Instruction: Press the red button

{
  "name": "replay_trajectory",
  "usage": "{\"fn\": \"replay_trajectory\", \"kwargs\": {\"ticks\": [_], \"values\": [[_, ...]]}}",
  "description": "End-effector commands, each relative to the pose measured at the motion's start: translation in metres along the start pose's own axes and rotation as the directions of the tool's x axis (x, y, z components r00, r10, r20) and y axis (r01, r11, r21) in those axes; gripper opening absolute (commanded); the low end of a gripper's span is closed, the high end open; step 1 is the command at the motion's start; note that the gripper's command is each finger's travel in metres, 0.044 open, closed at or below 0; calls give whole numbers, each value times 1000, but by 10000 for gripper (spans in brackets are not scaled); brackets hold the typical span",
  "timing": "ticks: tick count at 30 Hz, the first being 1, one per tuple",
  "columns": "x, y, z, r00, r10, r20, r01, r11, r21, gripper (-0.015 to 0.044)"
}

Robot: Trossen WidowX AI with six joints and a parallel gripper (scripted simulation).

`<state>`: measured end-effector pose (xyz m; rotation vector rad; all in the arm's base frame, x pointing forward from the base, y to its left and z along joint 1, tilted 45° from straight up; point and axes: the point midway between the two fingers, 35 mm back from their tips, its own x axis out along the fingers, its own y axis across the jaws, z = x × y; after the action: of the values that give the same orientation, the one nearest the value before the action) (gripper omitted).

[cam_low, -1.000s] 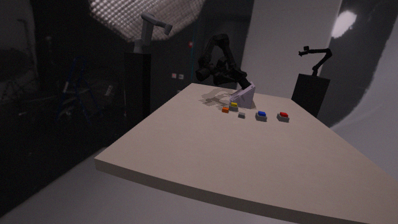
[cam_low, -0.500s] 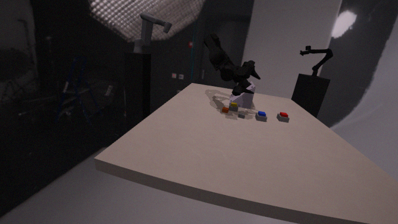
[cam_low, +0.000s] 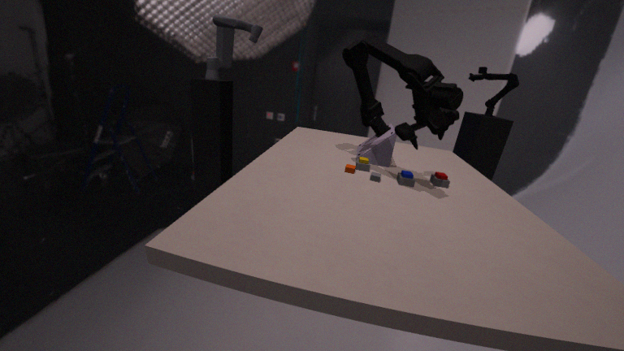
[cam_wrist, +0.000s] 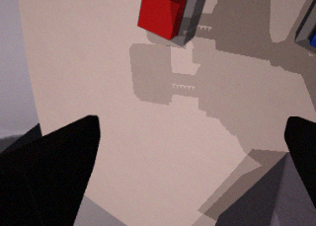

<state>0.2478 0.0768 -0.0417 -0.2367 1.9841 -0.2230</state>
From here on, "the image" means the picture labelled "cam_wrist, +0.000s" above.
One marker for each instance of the red button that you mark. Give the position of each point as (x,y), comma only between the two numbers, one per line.
(174,20)

